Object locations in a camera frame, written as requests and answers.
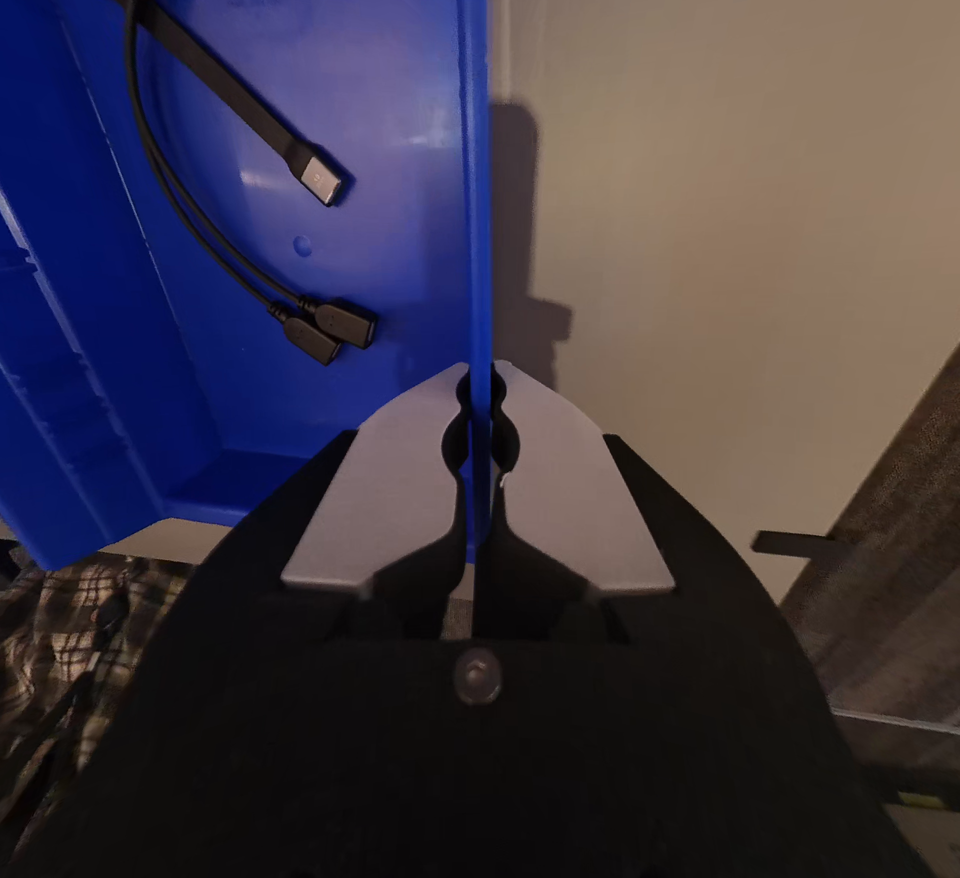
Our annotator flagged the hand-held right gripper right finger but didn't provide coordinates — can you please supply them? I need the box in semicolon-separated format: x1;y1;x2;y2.
478;360;678;641

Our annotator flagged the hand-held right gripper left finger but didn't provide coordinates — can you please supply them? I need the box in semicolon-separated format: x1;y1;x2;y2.
279;362;475;641

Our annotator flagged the thin black USB cable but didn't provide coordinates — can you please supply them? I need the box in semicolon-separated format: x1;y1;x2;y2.
123;0;380;369

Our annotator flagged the blue plastic bin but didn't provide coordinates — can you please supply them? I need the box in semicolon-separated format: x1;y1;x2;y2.
0;0;496;573

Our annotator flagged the person's plaid shirt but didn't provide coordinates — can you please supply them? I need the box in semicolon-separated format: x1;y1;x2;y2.
0;555;196;864

